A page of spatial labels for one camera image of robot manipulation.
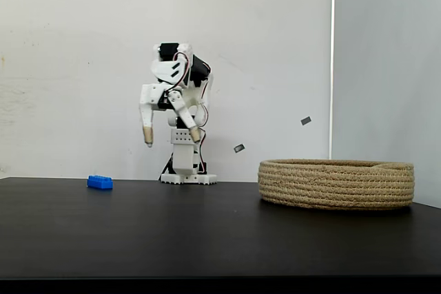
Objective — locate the blue lego block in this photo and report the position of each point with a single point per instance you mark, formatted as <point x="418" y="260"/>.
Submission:
<point x="100" y="182"/>

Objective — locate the grey tape piece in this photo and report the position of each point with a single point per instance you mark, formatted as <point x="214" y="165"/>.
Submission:
<point x="306" y="120"/>
<point x="239" y="148"/>

